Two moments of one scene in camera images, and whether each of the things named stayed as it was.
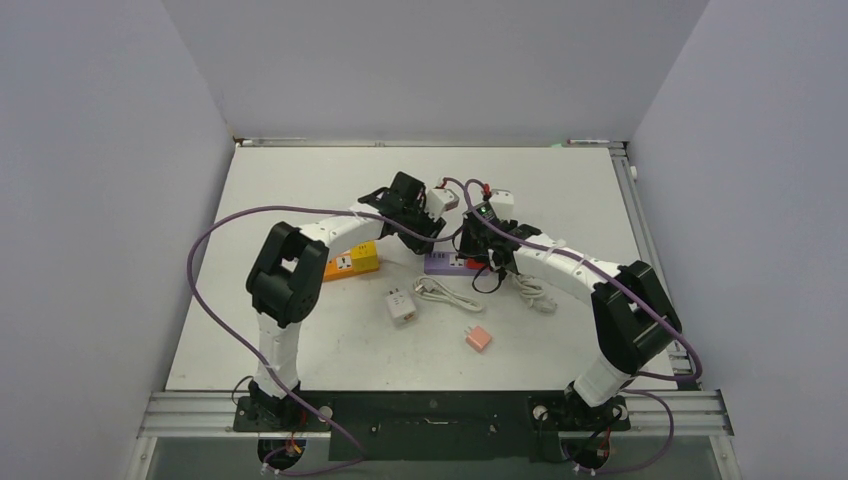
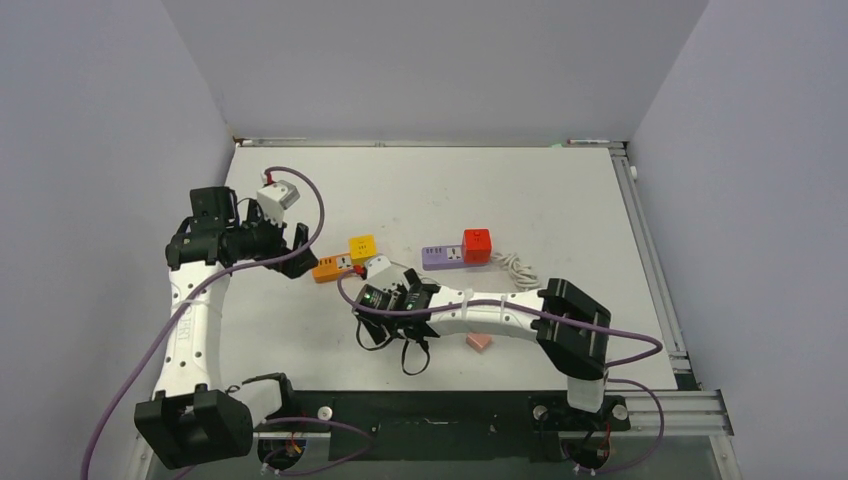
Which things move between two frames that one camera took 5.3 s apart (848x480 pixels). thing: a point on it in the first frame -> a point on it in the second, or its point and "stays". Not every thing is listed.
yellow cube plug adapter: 364,257 stays
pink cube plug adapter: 477,338 stays
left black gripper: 429,223 -> 298,264
